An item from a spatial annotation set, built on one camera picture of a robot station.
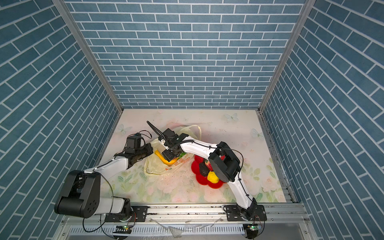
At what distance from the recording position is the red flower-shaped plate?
0.81m

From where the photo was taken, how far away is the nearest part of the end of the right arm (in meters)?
0.68

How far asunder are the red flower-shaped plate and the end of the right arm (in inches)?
5.8
